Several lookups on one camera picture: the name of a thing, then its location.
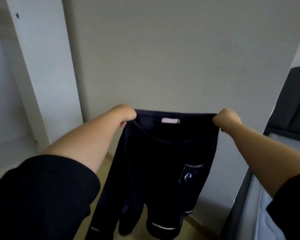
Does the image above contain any person's left hand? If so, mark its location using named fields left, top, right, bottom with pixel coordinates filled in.
left=111, top=104, right=138, bottom=129

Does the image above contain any person's right hand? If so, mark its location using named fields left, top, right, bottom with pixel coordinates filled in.
left=212, top=108, right=243, bottom=134

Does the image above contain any red and navy sports jacket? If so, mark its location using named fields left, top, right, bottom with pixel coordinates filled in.
left=85, top=109, right=220, bottom=240

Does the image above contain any white wardrobe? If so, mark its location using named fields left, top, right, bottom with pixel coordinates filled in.
left=0, top=0, right=84, bottom=185

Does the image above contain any grey quilted bed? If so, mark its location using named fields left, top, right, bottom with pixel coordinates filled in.
left=220, top=132, right=300, bottom=240

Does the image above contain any person's left forearm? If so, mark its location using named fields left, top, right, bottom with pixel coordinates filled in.
left=40, top=108, right=126, bottom=174

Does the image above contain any person's right forearm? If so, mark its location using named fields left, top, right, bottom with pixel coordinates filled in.
left=225, top=120, right=300, bottom=199

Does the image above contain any dark grey upholstered headboard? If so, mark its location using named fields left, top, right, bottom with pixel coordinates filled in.
left=264, top=66, right=300, bottom=144

